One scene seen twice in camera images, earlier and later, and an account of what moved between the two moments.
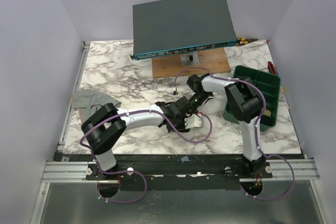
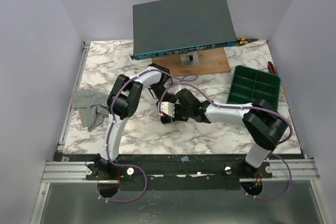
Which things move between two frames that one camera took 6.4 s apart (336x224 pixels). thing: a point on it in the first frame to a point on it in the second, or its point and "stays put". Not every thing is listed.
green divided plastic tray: (270, 82) stays put
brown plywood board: (214, 60) stays put
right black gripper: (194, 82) to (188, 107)
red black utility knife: (272, 68) stays put
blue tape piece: (186, 158) stays put
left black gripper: (182, 127) to (171, 98)
